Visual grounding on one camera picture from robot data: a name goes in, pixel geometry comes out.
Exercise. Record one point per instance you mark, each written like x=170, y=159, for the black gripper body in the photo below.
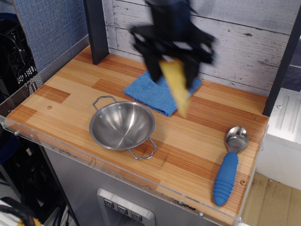
x=172, y=33

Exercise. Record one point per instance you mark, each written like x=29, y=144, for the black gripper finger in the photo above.
x=191, y=67
x=152, y=63

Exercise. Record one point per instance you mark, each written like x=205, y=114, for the yellow cheese wedge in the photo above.
x=173, y=72

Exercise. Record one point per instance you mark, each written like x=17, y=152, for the stainless steel pot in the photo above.
x=121, y=125

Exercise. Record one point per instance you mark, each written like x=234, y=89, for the blue folded cloth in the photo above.
x=156, y=95

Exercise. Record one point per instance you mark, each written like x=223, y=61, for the clear acrylic table guard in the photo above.
x=176, y=183

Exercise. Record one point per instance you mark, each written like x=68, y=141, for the white appliance on right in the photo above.
x=280, y=155

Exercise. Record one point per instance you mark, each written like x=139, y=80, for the silver button panel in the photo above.
x=117, y=210

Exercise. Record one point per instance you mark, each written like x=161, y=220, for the dark left vertical post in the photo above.
x=96, y=30

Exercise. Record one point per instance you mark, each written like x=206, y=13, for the dark vertical post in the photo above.
x=96, y=30
x=284, y=64

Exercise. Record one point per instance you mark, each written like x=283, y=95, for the blue handled metal spoon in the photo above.
x=236, y=141

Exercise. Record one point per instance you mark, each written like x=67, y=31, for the dark right vertical post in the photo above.
x=284, y=64

